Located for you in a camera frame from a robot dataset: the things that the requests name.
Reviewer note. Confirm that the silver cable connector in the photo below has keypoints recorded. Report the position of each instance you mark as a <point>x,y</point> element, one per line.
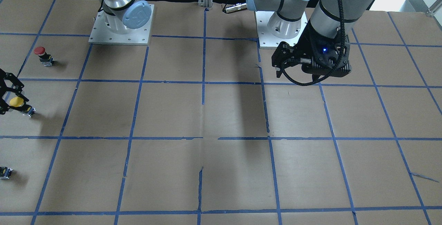
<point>234,8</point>

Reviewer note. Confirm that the yellow push button switch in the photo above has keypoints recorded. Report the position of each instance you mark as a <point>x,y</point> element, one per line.
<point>18,103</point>

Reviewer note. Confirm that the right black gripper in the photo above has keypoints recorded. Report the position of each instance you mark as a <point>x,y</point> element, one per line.
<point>7,87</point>

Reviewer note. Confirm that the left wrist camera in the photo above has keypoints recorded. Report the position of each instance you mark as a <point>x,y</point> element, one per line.
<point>326,50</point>

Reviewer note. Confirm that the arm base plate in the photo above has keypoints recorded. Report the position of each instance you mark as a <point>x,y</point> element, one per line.
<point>108,30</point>
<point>266,35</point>

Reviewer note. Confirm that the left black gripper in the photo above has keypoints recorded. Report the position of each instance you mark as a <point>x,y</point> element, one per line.
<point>308,46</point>

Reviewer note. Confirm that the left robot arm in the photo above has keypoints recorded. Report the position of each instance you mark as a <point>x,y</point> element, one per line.
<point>327,16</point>

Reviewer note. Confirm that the red push button switch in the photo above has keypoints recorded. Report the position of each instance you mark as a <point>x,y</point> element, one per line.
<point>44,58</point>

